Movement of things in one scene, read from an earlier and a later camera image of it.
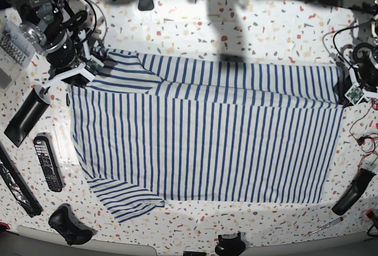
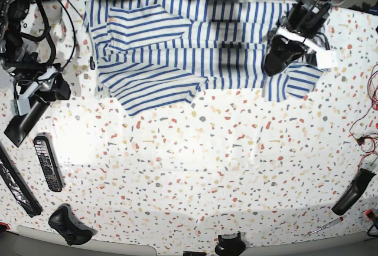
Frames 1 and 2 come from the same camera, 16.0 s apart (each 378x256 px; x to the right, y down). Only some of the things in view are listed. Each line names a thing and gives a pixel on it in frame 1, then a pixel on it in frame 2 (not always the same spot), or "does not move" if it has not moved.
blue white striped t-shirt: (150, 128) → (154, 53)
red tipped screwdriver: (329, 225) does not move
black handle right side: (354, 192) does not move
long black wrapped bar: (18, 184) does not move
